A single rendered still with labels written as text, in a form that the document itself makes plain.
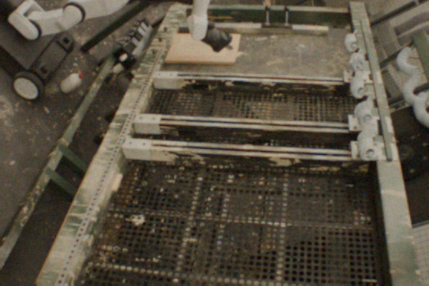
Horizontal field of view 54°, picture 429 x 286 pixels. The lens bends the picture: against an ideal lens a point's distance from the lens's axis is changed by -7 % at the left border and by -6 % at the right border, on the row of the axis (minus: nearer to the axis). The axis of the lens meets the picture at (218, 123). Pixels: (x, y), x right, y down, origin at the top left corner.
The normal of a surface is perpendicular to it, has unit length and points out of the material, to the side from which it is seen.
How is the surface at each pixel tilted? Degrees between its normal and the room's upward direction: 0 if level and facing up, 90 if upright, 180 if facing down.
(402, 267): 57
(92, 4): 90
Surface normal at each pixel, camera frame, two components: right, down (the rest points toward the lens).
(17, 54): 0.78, -0.37
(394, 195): -0.07, -0.75
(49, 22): -0.15, 0.66
